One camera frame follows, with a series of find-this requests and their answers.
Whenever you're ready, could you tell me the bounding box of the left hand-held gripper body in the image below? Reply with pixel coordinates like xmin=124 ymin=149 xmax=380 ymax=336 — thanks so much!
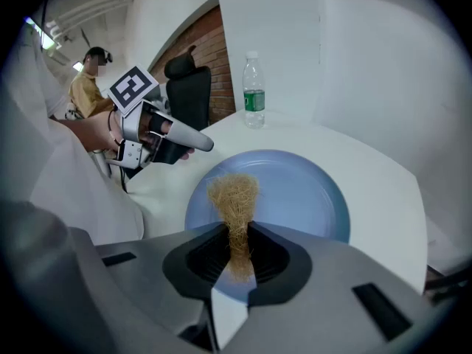
xmin=106 ymin=63 xmax=174 ymax=171

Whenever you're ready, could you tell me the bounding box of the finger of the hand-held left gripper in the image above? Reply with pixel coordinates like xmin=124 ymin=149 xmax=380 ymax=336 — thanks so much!
xmin=150 ymin=108 xmax=215 ymax=153
xmin=151 ymin=138 xmax=195 ymax=165

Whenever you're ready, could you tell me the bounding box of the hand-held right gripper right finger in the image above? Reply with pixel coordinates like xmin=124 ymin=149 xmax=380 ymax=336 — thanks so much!
xmin=223 ymin=221 xmax=434 ymax=354

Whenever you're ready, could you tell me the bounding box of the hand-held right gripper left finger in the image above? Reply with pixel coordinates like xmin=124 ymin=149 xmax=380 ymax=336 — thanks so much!
xmin=69 ymin=222 xmax=228 ymax=350

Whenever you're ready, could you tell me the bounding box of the straw fibre bundle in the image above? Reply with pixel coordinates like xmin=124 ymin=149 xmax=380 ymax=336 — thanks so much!
xmin=206 ymin=173 xmax=261 ymax=284

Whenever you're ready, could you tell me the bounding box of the big blue plate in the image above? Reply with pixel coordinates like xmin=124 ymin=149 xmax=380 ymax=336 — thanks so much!
xmin=184 ymin=148 xmax=350 ymax=305

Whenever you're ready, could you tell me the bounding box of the person's left forearm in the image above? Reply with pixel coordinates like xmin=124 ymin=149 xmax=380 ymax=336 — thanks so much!
xmin=57 ymin=111 xmax=125 ymax=155

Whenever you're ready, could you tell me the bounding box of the person's left hand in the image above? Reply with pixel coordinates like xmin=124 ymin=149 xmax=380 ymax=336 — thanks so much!
xmin=139 ymin=111 xmax=174 ymax=143

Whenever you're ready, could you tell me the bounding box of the black high-back office chair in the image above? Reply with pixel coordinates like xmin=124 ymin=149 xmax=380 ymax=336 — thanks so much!
xmin=164 ymin=45 xmax=213 ymax=132

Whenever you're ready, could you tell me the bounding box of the clear water bottle green label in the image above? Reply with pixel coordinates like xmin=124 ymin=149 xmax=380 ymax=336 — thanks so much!
xmin=242 ymin=50 xmax=267 ymax=130

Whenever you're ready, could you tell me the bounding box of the person's white shirt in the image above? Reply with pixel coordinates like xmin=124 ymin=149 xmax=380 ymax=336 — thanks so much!
xmin=7 ymin=31 xmax=147 ymax=246

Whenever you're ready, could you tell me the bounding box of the ceiling light panel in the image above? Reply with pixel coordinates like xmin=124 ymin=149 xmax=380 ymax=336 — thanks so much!
xmin=24 ymin=15 xmax=56 ymax=51

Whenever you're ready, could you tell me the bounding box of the white desk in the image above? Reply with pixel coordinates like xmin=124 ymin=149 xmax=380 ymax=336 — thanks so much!
xmin=125 ymin=108 xmax=428 ymax=296

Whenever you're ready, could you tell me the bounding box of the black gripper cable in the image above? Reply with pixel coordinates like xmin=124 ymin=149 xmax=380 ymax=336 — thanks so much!
xmin=106 ymin=109 xmax=129 ymax=195

